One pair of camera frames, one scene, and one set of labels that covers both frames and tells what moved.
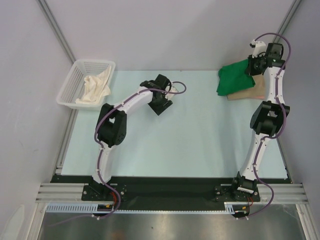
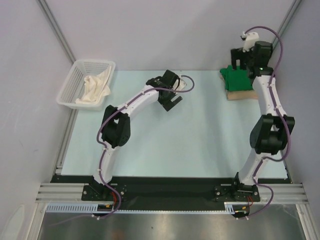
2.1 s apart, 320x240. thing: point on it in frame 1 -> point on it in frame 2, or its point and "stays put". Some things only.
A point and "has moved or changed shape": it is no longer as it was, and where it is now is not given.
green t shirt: [233, 77] has moved or changed shape
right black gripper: [251, 65] -> [238, 53]
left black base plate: [101, 192] stays put
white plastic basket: [88, 84] stays put
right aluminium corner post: [287, 20] stays put
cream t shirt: [95, 87] stays put
